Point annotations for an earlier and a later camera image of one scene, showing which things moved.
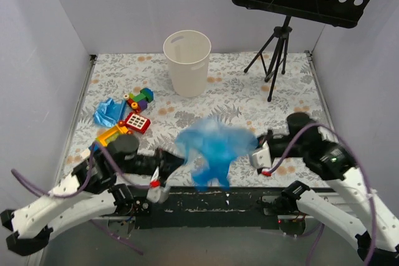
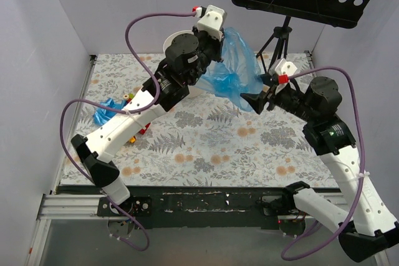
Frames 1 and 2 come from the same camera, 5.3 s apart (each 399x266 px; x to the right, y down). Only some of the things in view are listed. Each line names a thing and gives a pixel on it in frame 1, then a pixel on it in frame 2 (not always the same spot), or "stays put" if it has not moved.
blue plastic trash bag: x=211 y=148 to x=238 y=72
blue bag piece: x=108 y=113 stays put
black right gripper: x=269 y=142 to x=271 y=98
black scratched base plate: x=242 y=207 stays put
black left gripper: x=159 y=162 to x=215 y=50
